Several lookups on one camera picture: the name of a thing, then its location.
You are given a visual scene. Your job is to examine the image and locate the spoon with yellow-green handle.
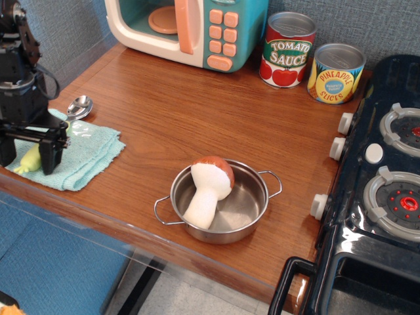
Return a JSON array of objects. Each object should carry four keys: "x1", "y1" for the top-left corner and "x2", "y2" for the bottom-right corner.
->
[{"x1": 13, "y1": 95, "x2": 93, "y2": 175}]

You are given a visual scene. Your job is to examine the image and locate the toy mushroom brown cap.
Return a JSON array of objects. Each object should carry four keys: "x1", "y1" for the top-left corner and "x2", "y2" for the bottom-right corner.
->
[{"x1": 183, "y1": 156, "x2": 235, "y2": 230}]

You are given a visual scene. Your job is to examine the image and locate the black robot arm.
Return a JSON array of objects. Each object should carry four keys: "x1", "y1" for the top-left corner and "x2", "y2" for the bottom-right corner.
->
[{"x1": 1, "y1": 1, "x2": 68, "y2": 175}]

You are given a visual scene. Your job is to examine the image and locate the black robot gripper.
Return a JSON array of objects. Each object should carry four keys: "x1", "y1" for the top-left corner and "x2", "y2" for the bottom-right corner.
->
[{"x1": 0, "y1": 73, "x2": 70, "y2": 175}]

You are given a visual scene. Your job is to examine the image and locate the stainless steel pot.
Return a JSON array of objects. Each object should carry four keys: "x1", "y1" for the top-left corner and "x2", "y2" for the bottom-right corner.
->
[{"x1": 154, "y1": 159, "x2": 283, "y2": 244}]

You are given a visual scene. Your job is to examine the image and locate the black toy stove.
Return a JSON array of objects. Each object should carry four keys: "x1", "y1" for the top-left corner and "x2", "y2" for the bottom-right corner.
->
[{"x1": 269, "y1": 54, "x2": 419, "y2": 314}]

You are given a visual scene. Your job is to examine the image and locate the tomato sauce can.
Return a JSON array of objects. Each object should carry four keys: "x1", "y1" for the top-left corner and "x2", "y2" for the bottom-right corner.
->
[{"x1": 259, "y1": 11, "x2": 317, "y2": 88}]

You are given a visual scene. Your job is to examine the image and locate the light blue folded cloth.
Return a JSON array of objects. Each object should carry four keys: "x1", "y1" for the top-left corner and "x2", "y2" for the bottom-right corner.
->
[{"x1": 6, "y1": 121, "x2": 125, "y2": 191}]

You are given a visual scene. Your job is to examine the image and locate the toy microwave teal and cream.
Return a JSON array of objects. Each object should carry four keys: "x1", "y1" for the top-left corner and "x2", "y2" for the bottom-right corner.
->
[{"x1": 105, "y1": 0, "x2": 268, "y2": 73}]

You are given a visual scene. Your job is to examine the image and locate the pineapple slices can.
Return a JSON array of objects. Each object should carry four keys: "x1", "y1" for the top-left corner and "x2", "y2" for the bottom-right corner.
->
[{"x1": 307, "y1": 43, "x2": 366, "y2": 104}]

